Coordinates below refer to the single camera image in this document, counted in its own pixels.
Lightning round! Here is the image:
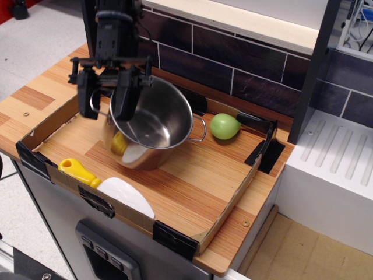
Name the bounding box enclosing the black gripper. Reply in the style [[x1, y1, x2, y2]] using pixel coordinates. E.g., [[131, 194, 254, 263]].
[[69, 17, 152, 121]]

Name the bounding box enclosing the stainless steel pot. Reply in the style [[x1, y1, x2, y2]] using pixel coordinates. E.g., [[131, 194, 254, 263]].
[[102, 77, 197, 170]]

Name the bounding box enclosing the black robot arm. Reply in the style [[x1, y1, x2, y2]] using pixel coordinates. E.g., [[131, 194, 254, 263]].
[[69, 1, 152, 121]]

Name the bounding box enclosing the cardboard fence with black tape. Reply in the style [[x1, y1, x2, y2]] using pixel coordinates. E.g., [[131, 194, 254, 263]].
[[16, 79, 293, 263]]

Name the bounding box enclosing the black object on floor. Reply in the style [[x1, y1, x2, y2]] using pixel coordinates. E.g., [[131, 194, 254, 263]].
[[9, 0, 29, 20]]

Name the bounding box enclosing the green plastic pear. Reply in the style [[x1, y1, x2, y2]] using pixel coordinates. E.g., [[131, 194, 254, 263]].
[[210, 113, 241, 140]]

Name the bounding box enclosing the grey oven control panel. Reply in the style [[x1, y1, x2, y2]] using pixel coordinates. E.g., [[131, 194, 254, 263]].
[[75, 222, 142, 279]]

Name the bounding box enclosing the white toy sink drainboard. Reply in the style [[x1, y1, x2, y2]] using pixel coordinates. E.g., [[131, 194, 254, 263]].
[[275, 110, 372, 254]]

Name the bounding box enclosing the yellow handled white spatula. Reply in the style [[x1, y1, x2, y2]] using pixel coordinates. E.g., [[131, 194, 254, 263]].
[[58, 158, 155, 219]]

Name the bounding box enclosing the dark shelf post right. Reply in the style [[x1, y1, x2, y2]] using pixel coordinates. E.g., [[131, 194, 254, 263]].
[[288, 1, 341, 144]]

